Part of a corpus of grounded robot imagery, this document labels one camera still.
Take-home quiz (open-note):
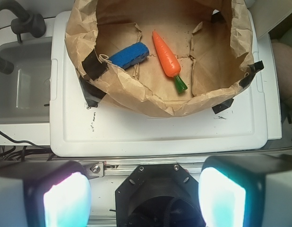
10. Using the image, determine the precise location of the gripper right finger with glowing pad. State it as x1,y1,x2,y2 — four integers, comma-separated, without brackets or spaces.
198,154,292,227

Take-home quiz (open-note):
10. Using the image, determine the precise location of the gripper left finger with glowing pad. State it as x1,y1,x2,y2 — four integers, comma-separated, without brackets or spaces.
0,160,91,227

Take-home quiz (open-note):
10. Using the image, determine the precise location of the blue sponge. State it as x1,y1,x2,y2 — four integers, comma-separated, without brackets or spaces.
109,42,149,69

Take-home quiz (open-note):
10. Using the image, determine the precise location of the white plastic bin lid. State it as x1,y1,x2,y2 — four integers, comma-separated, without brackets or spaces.
50,11,268,157

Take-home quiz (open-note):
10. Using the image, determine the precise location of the grey sink basin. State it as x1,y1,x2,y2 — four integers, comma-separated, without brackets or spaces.
0,37,52,124

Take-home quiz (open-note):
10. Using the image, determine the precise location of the orange toy carrot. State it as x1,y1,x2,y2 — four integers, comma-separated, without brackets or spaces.
152,31,188,93

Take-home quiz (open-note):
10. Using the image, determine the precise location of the brown paper bag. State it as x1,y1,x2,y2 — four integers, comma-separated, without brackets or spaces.
65,0,258,117

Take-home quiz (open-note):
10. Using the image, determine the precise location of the black faucet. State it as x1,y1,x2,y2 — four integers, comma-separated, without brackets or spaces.
0,0,47,75

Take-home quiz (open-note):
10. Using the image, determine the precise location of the black cable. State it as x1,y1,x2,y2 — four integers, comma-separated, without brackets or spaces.
0,125,51,150

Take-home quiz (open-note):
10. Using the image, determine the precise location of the metal corner bracket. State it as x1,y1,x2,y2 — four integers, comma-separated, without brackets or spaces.
83,162,105,179

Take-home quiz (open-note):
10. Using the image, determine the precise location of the black octagonal mount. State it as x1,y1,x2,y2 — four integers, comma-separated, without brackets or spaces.
115,164,206,227

